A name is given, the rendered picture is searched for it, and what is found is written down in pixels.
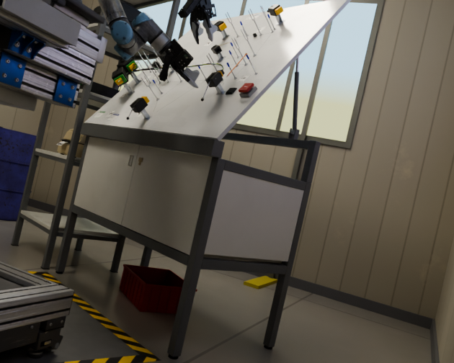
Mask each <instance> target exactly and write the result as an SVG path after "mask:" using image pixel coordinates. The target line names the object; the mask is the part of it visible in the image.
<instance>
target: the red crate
mask: <svg viewBox="0 0 454 363"><path fill-rule="evenodd" d="M123 266H124V269H123V275H122V278H121V281H120V287H119V289H120V290H121V291H122V292H123V293H124V294H125V296H126V297H127V298H128V299H129V300H130V301H131V302H132V304H134V306H136V307H137V309H138V310H139V311H141V312H150V313H171V314H176V313H177V307H178V304H179V298H180V295H181V291H182V285H183V282H184V280H183V279H182V278H181V277H180V276H178V275H177V274H175V273H174V272H173V271H171V270H170V269H160V268H153V267H147V266H135V265H129V264H123Z"/></svg>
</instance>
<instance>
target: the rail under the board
mask: <svg viewBox="0 0 454 363"><path fill-rule="evenodd" d="M80 134H82V135H87V136H91V137H95V138H103V139H108V140H116V141H120V142H125V143H133V144H138V145H146V146H151V147H155V148H163V149H168V150H173V151H181V152H185V153H194V154H198V155H203V156H211V157H216V158H221V156H222V153H223V147H224V144H225V142H223V141H219V140H216V139H212V138H201V137H195V136H188V135H177V134H171V133H159V132H153V131H147V130H136V129H129V128H123V127H112V126H105V125H94V124H88V123H82V126H81V132H80Z"/></svg>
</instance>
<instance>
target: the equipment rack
mask: <svg viewBox="0 0 454 363"><path fill-rule="evenodd" d="M170 1H173V3H172V9H171V12H170V15H169V21H168V25H167V28H166V34H167V36H168V37H169V38H170V41H171V40H172V35H173V31H174V26H175V22H176V19H177V13H178V10H179V5H180V1H181V0H120V2H122V3H125V4H128V5H130V6H132V7H134V8H136V9H143V8H146V7H150V6H155V5H158V4H163V3H166V2H170ZM106 24H107V20H106V19H105V21H104V24H100V23H93V24H89V26H88V27H86V28H87V29H88V30H90V31H92V32H93V33H95V34H97V35H98V36H103V37H104V38H106V39H107V46H106V49H105V53H104V54H105V55H106V56H109V57H111V58H114V59H116V60H119V61H118V64H119V63H120V62H121V61H123V60H124V59H123V58H122V57H121V56H120V55H119V54H118V53H117V52H116V51H115V49H114V46H115V45H116V44H117V43H116V42H115V41H114V40H113V38H112V36H111V32H110V28H109V27H108V26H107V25H106ZM138 52H139V53H140V54H141V57H142V58H143V59H144V60H148V59H149V60H151V59H157V56H156V54H155V52H154V51H153V50H152V48H151V46H150V45H149V44H147V43H146V44H145V45H144V46H143V47H142V48H141V49H140V50H139V51H138ZM138 52H137V53H136V54H134V56H135V61H142V60H143V59H142V58H141V57H140V55H139V54H138ZM143 52H144V53H145V54H146V56H147V57H148V59H147V58H146V56H145V55H144V53H143ZM134 56H133V57H131V58H132V59H134ZM96 67H97V63H96V64H95V67H94V73H93V76H92V82H91V85H84V87H83V89H79V94H78V98H77V101H76V105H78V106H79V108H78V112H77V116H76V121H75V124H74V130H73V133H72V137H71V142H70V146H69V150H68V155H65V154H64V155H62V154H60V153H55V152H52V151H46V150H42V149H41V145H42V142H43V136H44V133H45V127H46V124H47V121H48V115H49V111H50V106H51V103H48V102H44V106H43V111H42V114H41V118H40V124H39V128H38V131H37V136H36V140H35V145H34V148H33V152H32V158H31V162H30V167H29V170H28V174H27V179H26V182H25V188H24V191H23V195H22V201H21V204H20V208H19V213H18V216H17V222H16V225H15V229H14V235H13V238H12V243H11V245H13V246H19V245H18V244H19V238H20V235H21V232H22V226H23V222H24V220H26V221H28V222H29V223H32V224H33V225H35V226H36V227H38V228H39V229H41V230H43V231H45V232H46V233H48V234H49V236H48V241H47V244H46V248H45V253H44V257H43V262H42V266H41V268H42V269H49V268H50V262H51V259H52V255H53V249H54V246H55V240H56V237H57V236H60V237H63V233H64V229H65V226H66V221H67V217H68V216H65V215H62V212H63V206H64V203H65V199H66V194H67V190H68V185H69V182H70V178H71V172H72V168H73V166H78V167H79V164H80V161H81V158H78V157H76V158H75V156H76V151H77V147H78V144H79V138H80V132H81V126H82V123H83V122H84V117H85V113H86V108H89V109H93V110H96V111H98V110H99V109H100V108H101V107H102V106H104V105H105V104H106V103H107V102H108V101H109V100H111V98H109V97H105V96H102V95H100V94H96V93H94V92H91V88H92V83H93V79H94V74H95V70H96ZM92 105H93V106H92ZM39 156H41V157H43V158H48V159H51V160H54V161H58V162H61V163H65V167H64V171H63V176H62V180H61V185H60V189H59V193H58V198H57V202H56V205H55V210H54V214H48V213H42V212H32V211H26V210H27V204H28V201H29V198H30V192H31V188H32V183H33V179H34V176H35V170H36V167H37V161H38V158H39ZM60 231H63V232H60ZM88 234H90V235H88ZM95 235H96V236H95ZM72 238H77V241H76V247H75V250H77V251H81V247H82V244H83V241H84V239H90V240H98V241H112V242H117V245H116V248H115V254H114V257H113V260H112V266H111V270H110V271H111V272H115V273H118V272H117V271H118V268H119V264H120V259H121V256H122V252H123V246H124V242H125V236H122V235H120V234H118V233H116V232H114V231H112V230H110V229H108V228H105V227H103V226H101V225H99V224H97V223H94V222H92V221H90V220H88V219H86V218H83V217H82V218H77V219H76V224H75V228H74V233H73V237H72Z"/></svg>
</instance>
